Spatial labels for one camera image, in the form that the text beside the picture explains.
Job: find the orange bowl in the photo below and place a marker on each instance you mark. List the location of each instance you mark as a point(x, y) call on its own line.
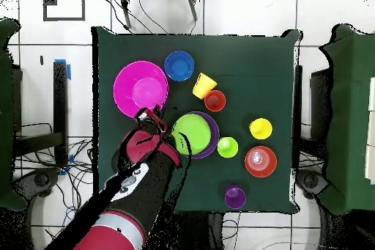
point(268, 162)

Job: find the dark green tablecloth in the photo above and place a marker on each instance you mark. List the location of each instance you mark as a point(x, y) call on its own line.
point(249, 65)

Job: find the blue bowl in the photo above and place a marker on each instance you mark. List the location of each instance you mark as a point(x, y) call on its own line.
point(179, 65)

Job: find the purple bowl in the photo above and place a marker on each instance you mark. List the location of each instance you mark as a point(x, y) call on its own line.
point(215, 137)

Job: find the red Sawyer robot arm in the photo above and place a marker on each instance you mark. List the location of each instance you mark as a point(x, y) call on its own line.
point(137, 191)

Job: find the tall yellow cup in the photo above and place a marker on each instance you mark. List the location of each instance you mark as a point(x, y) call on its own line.
point(260, 128)

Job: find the grey robot pedestal leg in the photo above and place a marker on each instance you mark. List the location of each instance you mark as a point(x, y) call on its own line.
point(310, 181)
point(41, 179)

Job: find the blue tape strip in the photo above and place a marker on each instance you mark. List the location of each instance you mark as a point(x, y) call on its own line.
point(69, 72)

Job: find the pink bowl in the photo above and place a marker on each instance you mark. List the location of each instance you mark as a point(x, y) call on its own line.
point(137, 85)

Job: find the black metal stand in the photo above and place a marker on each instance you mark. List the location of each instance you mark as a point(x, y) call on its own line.
point(60, 100)

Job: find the orange cup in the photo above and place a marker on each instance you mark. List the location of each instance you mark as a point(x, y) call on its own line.
point(216, 102)

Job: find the neighbouring green-clothed table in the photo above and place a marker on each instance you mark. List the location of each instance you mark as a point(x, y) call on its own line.
point(6, 115)
point(348, 115)

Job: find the green cup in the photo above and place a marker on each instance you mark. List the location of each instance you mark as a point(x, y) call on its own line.
point(228, 147)

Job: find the purple cup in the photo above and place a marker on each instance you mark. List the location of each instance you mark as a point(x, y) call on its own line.
point(235, 198)

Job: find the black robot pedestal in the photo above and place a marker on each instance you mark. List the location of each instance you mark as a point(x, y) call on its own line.
point(211, 232)

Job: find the yellow ribbed cup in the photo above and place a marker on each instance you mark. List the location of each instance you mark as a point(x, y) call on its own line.
point(203, 85)

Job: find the green bowl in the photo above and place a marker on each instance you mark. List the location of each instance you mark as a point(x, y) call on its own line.
point(196, 132)

